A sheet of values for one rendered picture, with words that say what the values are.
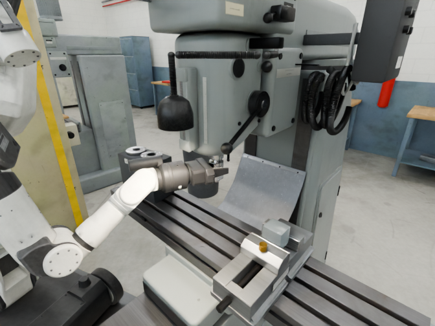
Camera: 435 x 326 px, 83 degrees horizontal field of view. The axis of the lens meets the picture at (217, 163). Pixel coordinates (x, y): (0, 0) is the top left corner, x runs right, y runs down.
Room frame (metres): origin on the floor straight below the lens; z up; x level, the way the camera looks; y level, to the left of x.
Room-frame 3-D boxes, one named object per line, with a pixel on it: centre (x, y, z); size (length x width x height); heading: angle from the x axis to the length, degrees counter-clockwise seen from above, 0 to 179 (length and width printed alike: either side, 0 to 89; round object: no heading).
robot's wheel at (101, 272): (0.89, 0.57, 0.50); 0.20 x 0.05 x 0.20; 65
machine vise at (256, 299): (0.55, -0.15, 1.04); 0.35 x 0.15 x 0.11; 137
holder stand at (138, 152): (1.01, 0.32, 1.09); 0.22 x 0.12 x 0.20; 55
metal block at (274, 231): (0.57, -0.17, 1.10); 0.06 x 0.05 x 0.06; 47
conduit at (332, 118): (0.79, -0.32, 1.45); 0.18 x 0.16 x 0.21; 138
